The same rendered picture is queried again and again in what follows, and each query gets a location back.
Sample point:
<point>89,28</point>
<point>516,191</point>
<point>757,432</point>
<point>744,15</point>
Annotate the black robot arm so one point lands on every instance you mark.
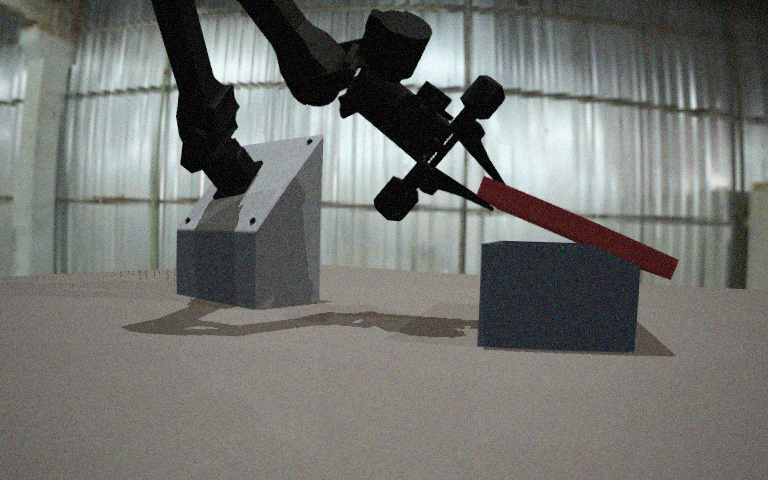
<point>315,68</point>

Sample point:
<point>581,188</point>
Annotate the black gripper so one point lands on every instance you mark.
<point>399,196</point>

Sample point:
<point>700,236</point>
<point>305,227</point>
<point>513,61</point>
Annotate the red rectangular panel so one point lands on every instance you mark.
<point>574,227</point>

